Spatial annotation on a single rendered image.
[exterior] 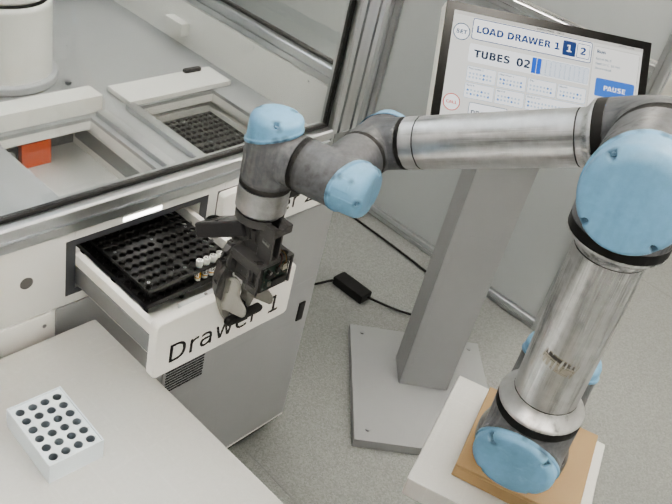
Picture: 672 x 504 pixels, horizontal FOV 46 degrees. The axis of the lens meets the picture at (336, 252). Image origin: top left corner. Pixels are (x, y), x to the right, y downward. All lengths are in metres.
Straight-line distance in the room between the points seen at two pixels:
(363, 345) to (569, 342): 1.66
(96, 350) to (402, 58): 1.99
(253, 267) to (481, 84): 0.94
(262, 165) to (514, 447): 0.49
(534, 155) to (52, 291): 0.80
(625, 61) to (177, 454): 1.40
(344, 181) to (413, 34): 2.04
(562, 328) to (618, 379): 2.00
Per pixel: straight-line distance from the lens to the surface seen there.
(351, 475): 2.26
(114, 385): 1.32
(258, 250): 1.14
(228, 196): 1.48
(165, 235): 1.40
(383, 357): 2.56
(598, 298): 0.93
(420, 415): 2.43
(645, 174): 0.83
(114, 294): 1.29
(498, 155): 1.04
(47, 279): 1.35
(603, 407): 2.82
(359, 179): 1.00
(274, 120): 1.04
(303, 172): 1.03
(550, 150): 1.02
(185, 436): 1.26
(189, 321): 1.22
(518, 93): 1.93
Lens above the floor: 1.72
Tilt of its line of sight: 35 degrees down
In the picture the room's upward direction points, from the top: 15 degrees clockwise
